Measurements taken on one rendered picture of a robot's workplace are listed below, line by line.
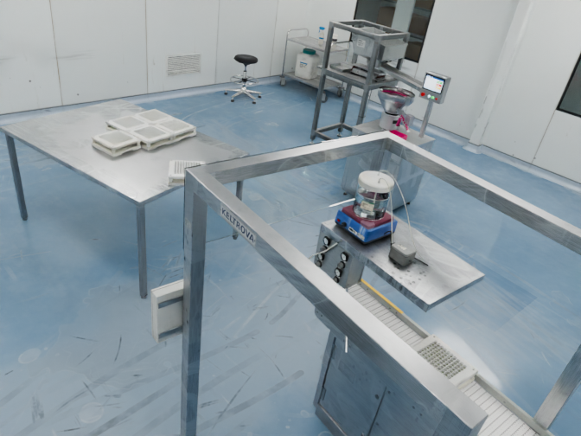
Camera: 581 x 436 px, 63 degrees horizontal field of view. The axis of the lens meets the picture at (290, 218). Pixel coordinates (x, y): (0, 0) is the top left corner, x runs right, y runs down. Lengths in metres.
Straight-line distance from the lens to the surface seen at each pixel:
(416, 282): 1.95
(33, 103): 6.53
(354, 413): 2.66
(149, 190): 3.18
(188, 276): 1.89
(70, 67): 6.57
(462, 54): 7.32
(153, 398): 3.00
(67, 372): 3.19
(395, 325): 2.40
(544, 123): 7.01
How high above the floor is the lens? 2.38
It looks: 32 degrees down
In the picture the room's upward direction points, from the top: 9 degrees clockwise
